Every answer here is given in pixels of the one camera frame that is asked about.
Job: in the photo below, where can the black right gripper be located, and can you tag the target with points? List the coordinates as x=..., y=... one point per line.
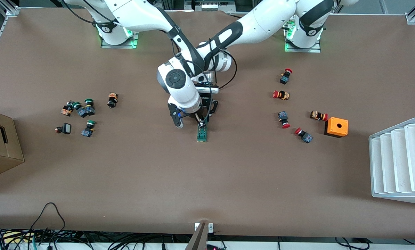
x=201, y=116

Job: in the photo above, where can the red mushroom button orange block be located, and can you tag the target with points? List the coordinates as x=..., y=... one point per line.
x=318, y=115
x=282, y=95

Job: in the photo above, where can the orange box with round hole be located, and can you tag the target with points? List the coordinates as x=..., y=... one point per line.
x=336, y=126

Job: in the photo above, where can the green button blue block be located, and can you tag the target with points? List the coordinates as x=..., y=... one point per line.
x=88, y=129
x=89, y=107
x=80, y=110

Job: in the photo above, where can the grey metal frame with lamp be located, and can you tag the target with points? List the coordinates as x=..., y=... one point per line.
x=211, y=6

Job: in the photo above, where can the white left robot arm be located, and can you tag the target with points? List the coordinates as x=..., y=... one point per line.
x=263, y=21

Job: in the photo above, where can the brown table mat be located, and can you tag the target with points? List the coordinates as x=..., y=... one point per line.
x=207, y=180

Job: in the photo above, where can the white stepped rack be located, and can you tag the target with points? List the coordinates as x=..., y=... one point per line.
x=398, y=163

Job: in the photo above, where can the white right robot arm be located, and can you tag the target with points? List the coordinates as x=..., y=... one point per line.
x=141, y=14

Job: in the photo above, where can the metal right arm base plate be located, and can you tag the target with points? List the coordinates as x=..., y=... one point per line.
x=136, y=34

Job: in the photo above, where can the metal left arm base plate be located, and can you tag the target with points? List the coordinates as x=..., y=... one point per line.
x=303, y=50

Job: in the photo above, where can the camera mount post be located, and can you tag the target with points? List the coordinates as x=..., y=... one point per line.
x=198, y=238

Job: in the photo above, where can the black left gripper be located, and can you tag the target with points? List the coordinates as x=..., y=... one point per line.
x=213, y=105

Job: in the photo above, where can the black square button switch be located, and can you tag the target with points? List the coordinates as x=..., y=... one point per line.
x=65, y=128

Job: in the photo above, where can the black electronics box red lights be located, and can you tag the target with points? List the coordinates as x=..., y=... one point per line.
x=216, y=247

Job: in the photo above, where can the red mushroom button blue block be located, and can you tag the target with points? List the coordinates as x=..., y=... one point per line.
x=285, y=77
x=283, y=118
x=304, y=135

